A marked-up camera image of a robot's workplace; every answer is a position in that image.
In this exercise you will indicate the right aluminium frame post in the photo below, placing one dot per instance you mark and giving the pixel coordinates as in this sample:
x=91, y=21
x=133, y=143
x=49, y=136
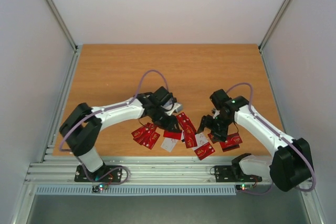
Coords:
x=276, y=20

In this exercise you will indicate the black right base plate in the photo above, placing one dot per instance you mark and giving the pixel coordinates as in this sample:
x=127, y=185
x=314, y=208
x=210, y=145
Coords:
x=223, y=174

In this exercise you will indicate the aluminium frame post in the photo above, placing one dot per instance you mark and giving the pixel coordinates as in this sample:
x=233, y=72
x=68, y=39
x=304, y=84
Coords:
x=276, y=20
x=54, y=10

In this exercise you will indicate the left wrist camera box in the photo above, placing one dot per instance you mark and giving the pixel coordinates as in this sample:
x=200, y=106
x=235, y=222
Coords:
x=173, y=107

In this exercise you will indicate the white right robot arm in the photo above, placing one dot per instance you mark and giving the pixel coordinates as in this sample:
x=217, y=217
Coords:
x=290, y=162

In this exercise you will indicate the red vip card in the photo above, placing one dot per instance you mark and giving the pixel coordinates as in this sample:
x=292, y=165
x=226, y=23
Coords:
x=204, y=151
x=150, y=140
x=212, y=138
x=140, y=134
x=232, y=139
x=189, y=139

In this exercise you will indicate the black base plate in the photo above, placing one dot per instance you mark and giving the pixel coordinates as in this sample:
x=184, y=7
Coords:
x=115, y=174
x=223, y=174

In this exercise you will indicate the grey slotted cable duct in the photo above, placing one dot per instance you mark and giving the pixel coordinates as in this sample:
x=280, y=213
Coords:
x=137, y=190

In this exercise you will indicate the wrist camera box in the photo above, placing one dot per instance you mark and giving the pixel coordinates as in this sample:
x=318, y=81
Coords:
x=173, y=107
x=215, y=113

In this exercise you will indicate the left aluminium frame post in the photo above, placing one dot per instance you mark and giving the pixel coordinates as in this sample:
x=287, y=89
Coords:
x=54, y=10

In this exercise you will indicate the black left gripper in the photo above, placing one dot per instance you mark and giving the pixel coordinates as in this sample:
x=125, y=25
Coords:
x=170, y=124

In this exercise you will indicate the red card under left pile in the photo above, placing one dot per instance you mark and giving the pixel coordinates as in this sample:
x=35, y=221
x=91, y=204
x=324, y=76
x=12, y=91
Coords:
x=151, y=127

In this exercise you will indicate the red VIP card far left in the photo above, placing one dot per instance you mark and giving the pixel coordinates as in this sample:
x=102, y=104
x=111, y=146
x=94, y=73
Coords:
x=140, y=134

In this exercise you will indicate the red VIP card left front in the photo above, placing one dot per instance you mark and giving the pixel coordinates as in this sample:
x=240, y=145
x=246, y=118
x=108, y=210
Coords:
x=150, y=140

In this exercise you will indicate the white card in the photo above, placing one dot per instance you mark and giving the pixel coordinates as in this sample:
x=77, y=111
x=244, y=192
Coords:
x=168, y=144
x=201, y=140

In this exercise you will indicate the white card right centre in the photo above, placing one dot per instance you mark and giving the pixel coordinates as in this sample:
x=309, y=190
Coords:
x=201, y=140

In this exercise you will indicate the red striped card far right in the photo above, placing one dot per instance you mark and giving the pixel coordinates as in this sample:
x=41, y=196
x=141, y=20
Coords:
x=226, y=149

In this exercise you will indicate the red VIP card centre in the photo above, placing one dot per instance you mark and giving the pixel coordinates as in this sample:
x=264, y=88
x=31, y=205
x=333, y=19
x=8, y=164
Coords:
x=189, y=139

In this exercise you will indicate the red card upper centre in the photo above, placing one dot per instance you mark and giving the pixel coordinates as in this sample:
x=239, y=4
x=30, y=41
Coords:
x=186, y=123

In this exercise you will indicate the left small circuit board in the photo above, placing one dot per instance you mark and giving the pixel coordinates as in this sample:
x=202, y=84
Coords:
x=101, y=187

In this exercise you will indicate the aluminium rail base front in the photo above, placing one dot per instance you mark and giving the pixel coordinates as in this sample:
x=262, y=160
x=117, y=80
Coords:
x=144, y=170

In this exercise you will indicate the red VIP card far right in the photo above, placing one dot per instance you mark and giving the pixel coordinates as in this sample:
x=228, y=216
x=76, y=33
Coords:
x=232, y=139

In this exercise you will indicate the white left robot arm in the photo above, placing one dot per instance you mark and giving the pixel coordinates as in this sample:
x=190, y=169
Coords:
x=82, y=127

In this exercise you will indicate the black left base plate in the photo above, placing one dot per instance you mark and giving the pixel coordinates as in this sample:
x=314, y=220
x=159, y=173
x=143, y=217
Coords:
x=115, y=174

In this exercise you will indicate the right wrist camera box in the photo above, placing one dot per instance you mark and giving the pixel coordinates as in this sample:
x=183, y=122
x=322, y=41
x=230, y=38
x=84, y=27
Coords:
x=215, y=113

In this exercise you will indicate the right small circuit board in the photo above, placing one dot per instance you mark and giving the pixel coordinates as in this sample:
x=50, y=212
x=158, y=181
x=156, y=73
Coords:
x=244, y=187

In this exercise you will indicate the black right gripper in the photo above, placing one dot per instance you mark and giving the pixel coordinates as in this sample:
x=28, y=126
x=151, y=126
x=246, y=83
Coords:
x=213, y=125

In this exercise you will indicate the small circuit board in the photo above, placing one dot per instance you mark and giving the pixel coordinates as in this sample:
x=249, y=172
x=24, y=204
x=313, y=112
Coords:
x=244, y=187
x=101, y=187

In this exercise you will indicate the red card magnetic stripe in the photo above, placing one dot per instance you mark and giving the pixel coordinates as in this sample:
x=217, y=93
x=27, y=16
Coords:
x=172, y=135

